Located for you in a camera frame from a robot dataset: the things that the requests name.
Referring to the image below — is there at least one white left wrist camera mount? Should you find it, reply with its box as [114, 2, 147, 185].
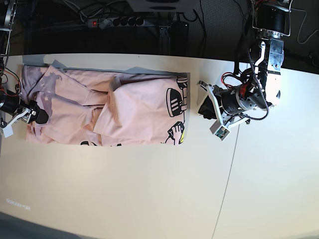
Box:
[197, 81, 248, 140]

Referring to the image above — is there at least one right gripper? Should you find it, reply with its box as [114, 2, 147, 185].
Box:
[0, 95, 49, 124]

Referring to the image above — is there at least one grey looped cable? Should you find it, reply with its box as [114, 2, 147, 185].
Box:
[290, 4, 319, 44]

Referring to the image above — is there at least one black power strip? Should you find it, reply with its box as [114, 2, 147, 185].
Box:
[87, 16, 146, 29]

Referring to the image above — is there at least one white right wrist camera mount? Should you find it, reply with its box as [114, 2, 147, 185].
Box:
[0, 107, 36, 138]

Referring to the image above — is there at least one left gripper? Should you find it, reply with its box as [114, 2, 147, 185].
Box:
[198, 85, 267, 120]

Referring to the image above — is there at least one pink T-shirt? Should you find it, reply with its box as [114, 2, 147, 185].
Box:
[21, 65, 188, 146]

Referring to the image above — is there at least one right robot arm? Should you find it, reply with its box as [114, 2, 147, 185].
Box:
[0, 0, 49, 124]

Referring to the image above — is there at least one aluminium frame post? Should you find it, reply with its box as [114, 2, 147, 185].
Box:
[159, 26, 170, 55]

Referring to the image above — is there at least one white table label sticker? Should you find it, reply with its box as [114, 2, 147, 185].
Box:
[6, 198, 30, 211]

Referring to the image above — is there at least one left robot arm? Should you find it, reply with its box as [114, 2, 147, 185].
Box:
[198, 0, 292, 123]

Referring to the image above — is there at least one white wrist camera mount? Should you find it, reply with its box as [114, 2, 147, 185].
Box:
[0, 107, 36, 138]
[197, 81, 248, 140]

